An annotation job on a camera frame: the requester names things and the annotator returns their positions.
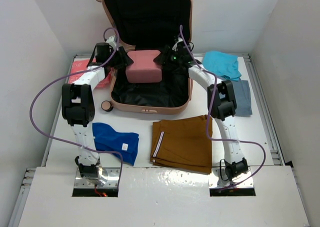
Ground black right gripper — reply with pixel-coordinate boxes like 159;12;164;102
153;45;182;69

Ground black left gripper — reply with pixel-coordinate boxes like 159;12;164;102
107;46;134;70

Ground pink toiletry box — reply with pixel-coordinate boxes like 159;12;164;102
125;50;162;84

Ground coral patterned garment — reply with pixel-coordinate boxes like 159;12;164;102
68;58;112;89

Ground blue shirt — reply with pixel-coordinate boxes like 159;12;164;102
92;122;139;166

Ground brown shorts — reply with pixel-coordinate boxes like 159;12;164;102
150;115;213;175

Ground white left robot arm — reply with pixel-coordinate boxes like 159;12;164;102
62;42;133;180

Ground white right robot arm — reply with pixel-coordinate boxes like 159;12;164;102
154;42;248;182

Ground pink open suitcase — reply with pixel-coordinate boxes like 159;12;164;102
96;0;193;115

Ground turquoise folded shirt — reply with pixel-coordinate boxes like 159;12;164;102
202;51;242;81

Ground grey folded garment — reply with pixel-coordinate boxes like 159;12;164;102
232;79;253;117

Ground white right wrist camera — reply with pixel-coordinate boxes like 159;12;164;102
172;37;185;52

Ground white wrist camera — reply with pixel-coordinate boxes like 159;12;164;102
172;37;185;52
105;35;117;50

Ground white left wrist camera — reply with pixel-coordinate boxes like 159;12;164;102
105;35;117;50

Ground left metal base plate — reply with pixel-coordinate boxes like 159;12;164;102
73;167;120;189

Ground metal base plate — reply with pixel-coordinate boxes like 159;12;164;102
208;167;254;190
73;167;120;189

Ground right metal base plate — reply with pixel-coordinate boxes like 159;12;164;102
208;167;254;190

